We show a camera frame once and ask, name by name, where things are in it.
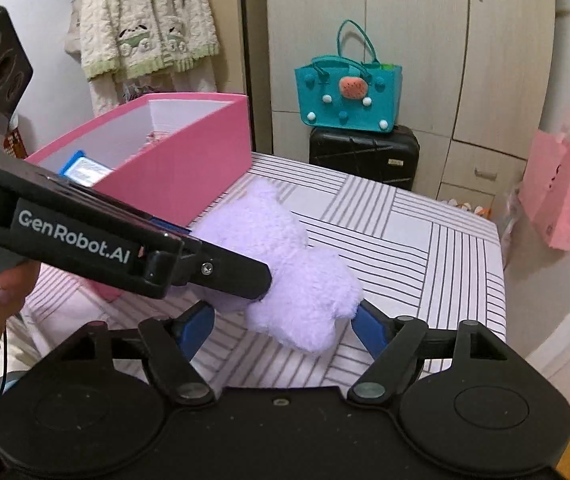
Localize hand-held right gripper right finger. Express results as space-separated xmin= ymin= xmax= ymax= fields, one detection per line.
xmin=347 ymin=299 xmax=513 ymax=405

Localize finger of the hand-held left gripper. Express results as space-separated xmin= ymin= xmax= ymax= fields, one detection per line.
xmin=149 ymin=216 xmax=194 ymax=235
xmin=180 ymin=237 xmax=272 ymax=302

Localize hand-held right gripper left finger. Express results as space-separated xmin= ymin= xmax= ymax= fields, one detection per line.
xmin=57 ymin=302 xmax=216 ymax=407

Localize purple plush toy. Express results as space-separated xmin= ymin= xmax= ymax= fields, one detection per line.
xmin=185 ymin=180 xmax=364 ymax=356

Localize blue wet wipes packet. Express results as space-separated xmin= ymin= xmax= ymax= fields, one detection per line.
xmin=59 ymin=149 xmax=114 ymax=189

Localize pink cardboard box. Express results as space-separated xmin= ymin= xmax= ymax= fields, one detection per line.
xmin=25 ymin=92 xmax=254 ymax=304

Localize striped tablecloth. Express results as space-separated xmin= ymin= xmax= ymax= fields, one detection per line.
xmin=20 ymin=152 xmax=508 ymax=392

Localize cream fleece pajama pants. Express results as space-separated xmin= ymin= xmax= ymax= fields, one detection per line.
xmin=87 ymin=57 xmax=216 ymax=117

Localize black suitcase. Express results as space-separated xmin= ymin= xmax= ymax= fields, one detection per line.
xmin=309 ymin=125 xmax=420 ymax=192

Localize clear plastic bag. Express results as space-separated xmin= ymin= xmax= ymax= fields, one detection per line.
xmin=500 ymin=185 xmax=524 ymax=267

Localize white door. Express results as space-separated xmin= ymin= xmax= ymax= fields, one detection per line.
xmin=505 ymin=5 xmax=570 ymax=387

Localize teal felt handbag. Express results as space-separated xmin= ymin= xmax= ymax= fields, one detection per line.
xmin=294 ymin=20 xmax=404 ymax=134

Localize cream fleece pajama top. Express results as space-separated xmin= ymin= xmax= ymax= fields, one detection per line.
xmin=79 ymin=0 xmax=218 ymax=81

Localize pink shopping bag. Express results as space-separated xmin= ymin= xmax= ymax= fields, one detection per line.
xmin=517 ymin=110 xmax=570 ymax=252

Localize beige wardrobe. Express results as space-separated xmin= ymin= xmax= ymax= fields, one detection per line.
xmin=240 ymin=0 xmax=556 ymax=214

